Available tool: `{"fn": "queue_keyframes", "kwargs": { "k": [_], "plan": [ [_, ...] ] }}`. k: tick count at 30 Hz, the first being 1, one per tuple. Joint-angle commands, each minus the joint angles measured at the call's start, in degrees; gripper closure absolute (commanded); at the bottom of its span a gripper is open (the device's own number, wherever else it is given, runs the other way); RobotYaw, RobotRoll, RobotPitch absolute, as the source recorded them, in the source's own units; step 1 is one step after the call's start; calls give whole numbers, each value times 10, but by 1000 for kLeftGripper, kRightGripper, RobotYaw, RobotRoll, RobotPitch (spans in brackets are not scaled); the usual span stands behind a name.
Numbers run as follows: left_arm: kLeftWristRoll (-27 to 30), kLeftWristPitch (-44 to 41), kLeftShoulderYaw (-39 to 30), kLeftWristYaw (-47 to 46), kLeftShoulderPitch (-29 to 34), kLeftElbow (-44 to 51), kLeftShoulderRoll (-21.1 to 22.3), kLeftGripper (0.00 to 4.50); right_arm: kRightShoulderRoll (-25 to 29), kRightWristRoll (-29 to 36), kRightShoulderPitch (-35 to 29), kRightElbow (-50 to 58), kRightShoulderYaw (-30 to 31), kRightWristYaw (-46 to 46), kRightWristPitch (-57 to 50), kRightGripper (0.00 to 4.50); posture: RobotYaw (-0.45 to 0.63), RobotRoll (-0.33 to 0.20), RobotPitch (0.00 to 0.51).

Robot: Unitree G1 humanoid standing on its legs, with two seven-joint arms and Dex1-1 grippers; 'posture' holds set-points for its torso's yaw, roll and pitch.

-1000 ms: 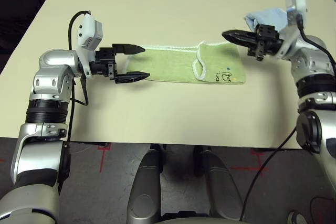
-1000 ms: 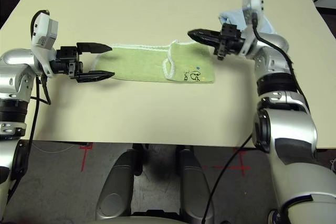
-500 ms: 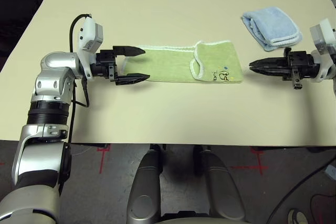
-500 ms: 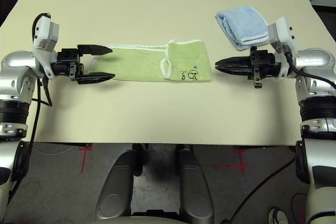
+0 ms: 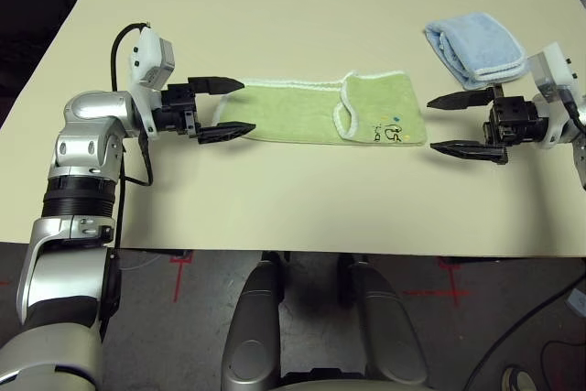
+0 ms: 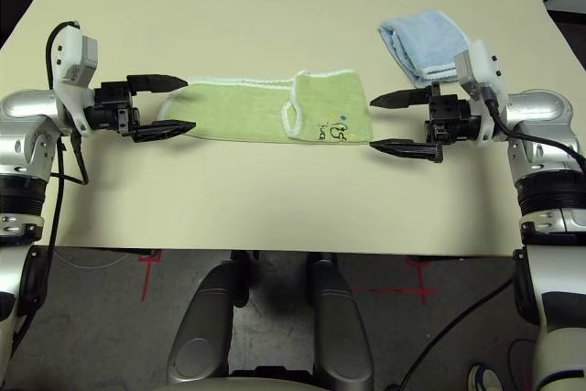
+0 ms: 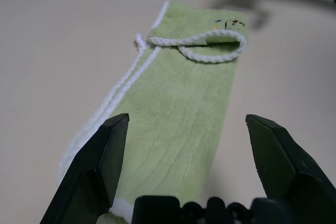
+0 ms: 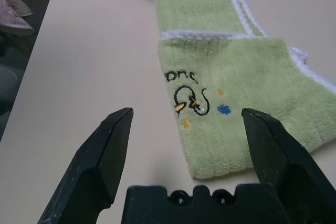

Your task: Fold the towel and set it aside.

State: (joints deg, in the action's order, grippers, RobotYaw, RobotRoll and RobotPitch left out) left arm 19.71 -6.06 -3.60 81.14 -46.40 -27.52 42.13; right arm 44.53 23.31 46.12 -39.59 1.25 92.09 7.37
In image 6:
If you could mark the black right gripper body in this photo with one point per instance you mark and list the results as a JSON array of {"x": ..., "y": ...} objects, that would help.
[{"x": 455, "y": 118}]

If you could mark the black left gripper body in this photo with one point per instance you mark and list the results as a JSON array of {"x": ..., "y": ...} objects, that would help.
[{"x": 112, "y": 109}]

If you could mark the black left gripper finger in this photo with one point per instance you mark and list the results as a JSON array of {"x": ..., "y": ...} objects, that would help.
[
  {"x": 155, "y": 83},
  {"x": 160, "y": 130}
]

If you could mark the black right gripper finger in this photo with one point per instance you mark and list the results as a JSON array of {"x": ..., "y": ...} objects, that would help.
[
  {"x": 405, "y": 99},
  {"x": 412, "y": 148}
]

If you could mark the green towel with white trim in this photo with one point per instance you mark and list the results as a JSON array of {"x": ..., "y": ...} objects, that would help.
[{"x": 238, "y": 111}]

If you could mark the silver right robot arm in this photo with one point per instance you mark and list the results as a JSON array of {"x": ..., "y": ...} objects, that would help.
[{"x": 540, "y": 111}]

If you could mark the folded light blue towel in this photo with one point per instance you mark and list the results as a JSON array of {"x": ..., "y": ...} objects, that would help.
[{"x": 426, "y": 38}]

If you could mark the white sneaker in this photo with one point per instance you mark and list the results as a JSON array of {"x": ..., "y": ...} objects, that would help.
[{"x": 485, "y": 379}]

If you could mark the cream robot torso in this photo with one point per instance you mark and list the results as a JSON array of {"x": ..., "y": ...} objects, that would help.
[{"x": 247, "y": 385}]

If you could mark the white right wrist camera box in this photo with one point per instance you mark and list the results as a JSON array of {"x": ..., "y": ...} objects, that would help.
[{"x": 485, "y": 61}]

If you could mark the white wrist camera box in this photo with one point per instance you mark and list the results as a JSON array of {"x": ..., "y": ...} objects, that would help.
[
  {"x": 68, "y": 50},
  {"x": 485, "y": 61}
]

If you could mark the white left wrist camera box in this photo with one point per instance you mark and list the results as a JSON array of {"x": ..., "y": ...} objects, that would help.
[{"x": 68, "y": 50}]

